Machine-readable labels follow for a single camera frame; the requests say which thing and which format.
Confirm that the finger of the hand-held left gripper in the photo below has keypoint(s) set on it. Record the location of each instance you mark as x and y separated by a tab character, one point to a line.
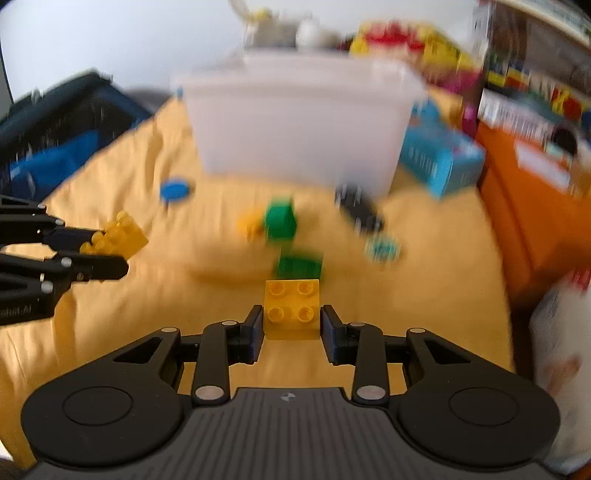
101	268
69	235

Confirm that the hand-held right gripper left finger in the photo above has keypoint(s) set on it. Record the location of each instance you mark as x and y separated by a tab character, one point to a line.
256	334

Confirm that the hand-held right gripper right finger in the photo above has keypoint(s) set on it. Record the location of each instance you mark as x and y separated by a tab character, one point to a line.
328	334

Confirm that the long yellow building brick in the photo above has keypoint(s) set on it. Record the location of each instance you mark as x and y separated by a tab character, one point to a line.
122	237

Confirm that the square yellow building brick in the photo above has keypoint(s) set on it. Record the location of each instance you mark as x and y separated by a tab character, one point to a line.
291	314

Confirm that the black toy car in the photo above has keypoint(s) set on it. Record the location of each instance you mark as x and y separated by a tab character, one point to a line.
360	207

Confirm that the white plastic storage bin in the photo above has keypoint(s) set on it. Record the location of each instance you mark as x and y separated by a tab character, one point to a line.
300	129

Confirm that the green building brick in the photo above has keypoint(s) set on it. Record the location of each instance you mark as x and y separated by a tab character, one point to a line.
279	221
300	267

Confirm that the black mesh basket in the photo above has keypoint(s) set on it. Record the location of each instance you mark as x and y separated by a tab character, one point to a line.
55	152

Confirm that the yellow blanket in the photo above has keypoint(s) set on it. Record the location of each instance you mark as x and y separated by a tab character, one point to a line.
138	161

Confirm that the teal patterned round token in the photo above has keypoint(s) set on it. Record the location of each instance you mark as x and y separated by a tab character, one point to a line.
383	248

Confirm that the blue round disc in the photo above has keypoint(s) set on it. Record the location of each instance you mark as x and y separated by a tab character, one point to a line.
175	190

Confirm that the small yellow building brick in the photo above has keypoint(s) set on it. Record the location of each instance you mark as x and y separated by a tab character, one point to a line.
249	224

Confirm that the teal cardboard box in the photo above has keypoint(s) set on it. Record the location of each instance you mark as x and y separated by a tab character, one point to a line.
438	157

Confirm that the white paper bag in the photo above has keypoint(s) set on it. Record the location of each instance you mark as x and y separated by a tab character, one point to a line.
558	369

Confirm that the pink package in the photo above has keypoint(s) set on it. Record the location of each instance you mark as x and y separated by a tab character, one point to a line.
461	83

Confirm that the white plush toy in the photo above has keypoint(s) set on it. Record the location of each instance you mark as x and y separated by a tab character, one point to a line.
309	32

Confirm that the yellow toy bag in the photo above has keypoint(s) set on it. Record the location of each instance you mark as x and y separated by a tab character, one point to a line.
434	46

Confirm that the cluttered bookshelf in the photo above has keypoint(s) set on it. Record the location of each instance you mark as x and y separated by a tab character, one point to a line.
535	83

